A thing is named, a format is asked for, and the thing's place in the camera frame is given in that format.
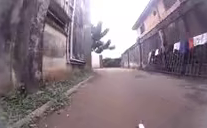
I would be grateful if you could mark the broad-leaved tree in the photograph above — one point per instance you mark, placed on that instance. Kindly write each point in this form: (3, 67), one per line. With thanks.
(97, 41)

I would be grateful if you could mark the reddish dirt road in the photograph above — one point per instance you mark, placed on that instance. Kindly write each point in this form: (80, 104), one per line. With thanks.
(124, 100)

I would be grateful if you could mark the beige building with roof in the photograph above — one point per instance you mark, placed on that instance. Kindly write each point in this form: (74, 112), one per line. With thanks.
(157, 18)

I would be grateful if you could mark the robot's own part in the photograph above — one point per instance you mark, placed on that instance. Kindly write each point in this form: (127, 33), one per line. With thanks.
(141, 126)

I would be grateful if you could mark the concrete kerb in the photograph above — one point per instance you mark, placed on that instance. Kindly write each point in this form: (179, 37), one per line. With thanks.
(44, 108)

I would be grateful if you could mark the grey weathered concrete building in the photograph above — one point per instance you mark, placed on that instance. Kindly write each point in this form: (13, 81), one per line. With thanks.
(31, 50)

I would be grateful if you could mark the weedy grass strip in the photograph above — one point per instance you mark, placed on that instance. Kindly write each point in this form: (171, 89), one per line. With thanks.
(34, 100)

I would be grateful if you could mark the dark slatted fence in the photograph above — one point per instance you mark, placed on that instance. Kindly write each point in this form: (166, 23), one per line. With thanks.
(191, 63)

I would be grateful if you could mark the row of hanging laundry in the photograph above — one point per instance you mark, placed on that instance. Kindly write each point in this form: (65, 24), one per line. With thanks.
(201, 39)

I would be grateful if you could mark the low dark wall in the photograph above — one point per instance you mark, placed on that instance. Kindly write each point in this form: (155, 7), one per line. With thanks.
(111, 62)

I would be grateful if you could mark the white wall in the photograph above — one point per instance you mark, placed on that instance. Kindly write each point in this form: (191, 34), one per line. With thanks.
(95, 60)

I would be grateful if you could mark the grey concrete wall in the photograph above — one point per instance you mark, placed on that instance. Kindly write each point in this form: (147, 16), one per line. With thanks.
(130, 56)

